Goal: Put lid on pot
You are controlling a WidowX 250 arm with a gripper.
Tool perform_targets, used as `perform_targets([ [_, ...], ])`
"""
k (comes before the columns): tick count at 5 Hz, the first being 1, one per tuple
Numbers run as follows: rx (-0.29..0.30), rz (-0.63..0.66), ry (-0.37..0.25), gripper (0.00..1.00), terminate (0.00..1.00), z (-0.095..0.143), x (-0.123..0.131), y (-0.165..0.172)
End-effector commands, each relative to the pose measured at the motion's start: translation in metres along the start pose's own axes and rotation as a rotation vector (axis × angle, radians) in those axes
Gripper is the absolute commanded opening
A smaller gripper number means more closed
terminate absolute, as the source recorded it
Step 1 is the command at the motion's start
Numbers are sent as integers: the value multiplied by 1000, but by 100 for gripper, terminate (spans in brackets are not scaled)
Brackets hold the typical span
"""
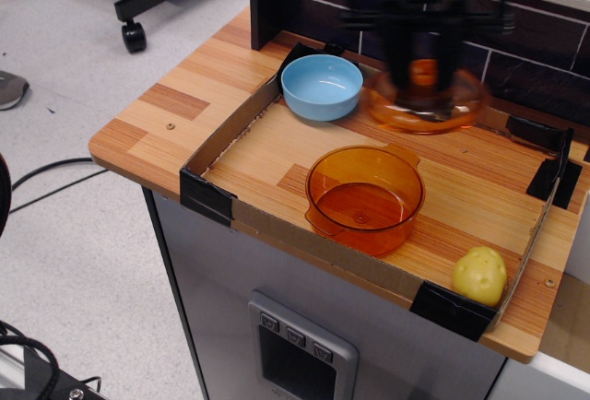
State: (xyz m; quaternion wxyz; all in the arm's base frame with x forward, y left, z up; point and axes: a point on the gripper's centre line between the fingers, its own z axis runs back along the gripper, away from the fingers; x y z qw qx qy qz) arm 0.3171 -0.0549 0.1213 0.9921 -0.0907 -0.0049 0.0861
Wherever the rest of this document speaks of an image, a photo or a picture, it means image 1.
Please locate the orange transparent plastic pot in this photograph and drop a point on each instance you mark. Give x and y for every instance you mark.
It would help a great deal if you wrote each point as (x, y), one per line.
(365, 197)

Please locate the orange transparent pot lid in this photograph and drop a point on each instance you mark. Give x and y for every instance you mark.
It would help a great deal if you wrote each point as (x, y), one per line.
(421, 108)

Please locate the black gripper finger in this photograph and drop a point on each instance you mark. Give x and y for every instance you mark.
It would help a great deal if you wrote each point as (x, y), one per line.
(397, 50)
(448, 51)

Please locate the cardboard fence with black tape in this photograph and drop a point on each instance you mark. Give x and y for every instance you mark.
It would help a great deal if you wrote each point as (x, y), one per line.
(254, 154)

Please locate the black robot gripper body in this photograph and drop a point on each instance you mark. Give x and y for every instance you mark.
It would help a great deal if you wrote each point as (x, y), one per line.
(429, 15)

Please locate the light blue bowl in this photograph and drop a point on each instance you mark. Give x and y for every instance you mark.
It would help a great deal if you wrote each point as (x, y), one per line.
(321, 87)

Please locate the grey cabinet control panel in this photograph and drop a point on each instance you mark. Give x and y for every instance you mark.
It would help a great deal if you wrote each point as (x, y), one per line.
(296, 358)

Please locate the yellow toy potato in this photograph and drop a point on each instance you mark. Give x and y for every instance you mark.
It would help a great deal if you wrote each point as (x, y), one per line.
(480, 275)

